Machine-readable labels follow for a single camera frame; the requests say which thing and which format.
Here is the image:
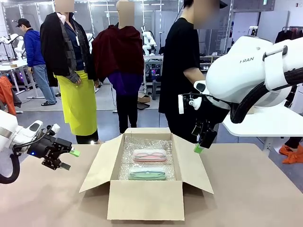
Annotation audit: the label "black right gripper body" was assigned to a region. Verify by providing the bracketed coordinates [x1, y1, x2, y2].
[192, 118, 217, 137]

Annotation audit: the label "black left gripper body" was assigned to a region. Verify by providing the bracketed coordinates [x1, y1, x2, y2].
[27, 134, 72, 170]

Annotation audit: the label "pink translucent glasses case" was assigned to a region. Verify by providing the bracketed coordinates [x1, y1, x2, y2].
[132, 148, 168, 163]

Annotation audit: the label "green translucent glasses case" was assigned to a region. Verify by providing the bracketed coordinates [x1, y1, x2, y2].
[127, 167, 168, 181]

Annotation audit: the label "person's bare forearm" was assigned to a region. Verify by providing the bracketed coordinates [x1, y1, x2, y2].
[184, 67, 207, 89]

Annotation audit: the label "dark-framed glasses in pink case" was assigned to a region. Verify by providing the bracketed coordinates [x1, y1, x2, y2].
[135, 151, 165, 159]

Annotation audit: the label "brown cardboard shipping box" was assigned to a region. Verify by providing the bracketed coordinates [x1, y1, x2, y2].
[79, 127, 215, 221]

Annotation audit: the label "figure in yellow skirt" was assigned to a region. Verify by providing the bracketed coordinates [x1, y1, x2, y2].
[39, 0, 100, 144]

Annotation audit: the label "grey plastic stool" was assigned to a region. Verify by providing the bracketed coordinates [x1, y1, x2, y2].
[151, 79, 164, 101]

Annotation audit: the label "clear bubble wrap sheet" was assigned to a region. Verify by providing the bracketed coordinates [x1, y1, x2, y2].
[118, 134, 177, 182]

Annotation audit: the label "person in black t-shirt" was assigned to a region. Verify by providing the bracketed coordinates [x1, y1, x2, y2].
[158, 0, 228, 144]

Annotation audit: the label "shoe shelf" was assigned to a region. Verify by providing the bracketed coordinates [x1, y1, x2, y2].
[199, 51, 223, 71]

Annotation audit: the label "small cardboard box on floor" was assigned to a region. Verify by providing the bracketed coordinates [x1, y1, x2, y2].
[138, 93, 152, 104]

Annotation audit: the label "orange hanging garment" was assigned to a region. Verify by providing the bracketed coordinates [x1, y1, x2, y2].
[0, 75, 22, 116]

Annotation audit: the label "desk with lit electronics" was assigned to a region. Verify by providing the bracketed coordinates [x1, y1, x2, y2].
[143, 54, 164, 83]

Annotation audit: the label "orange cloth on floor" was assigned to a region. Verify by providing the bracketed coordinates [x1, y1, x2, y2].
[279, 144, 303, 164]

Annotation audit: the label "white background work table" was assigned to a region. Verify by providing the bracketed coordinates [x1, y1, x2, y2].
[0, 59, 45, 100]

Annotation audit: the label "man in blue hoodie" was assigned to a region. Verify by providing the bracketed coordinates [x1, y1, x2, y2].
[15, 18, 57, 106]

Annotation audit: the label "figure in maroon shawl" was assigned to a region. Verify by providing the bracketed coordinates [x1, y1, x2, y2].
[91, 0, 145, 134]

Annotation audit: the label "clothes rack with dark garments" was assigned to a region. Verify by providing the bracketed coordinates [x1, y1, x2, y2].
[275, 26, 303, 44]

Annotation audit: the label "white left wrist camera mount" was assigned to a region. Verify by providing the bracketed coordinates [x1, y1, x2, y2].
[46, 123, 61, 135]

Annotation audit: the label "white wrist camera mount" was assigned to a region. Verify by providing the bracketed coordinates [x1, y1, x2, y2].
[178, 93, 203, 115]
[46, 123, 61, 135]

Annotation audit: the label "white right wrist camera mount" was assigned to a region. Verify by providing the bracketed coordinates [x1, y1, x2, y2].
[178, 93, 203, 115]

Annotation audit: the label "black left arm cable sleeve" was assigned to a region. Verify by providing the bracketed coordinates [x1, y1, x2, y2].
[0, 141, 21, 184]

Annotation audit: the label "black arm cable sleeve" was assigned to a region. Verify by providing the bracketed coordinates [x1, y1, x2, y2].
[230, 67, 303, 124]
[0, 141, 21, 184]

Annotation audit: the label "black right arm cable sleeve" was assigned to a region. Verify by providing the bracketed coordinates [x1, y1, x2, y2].
[230, 67, 303, 124]

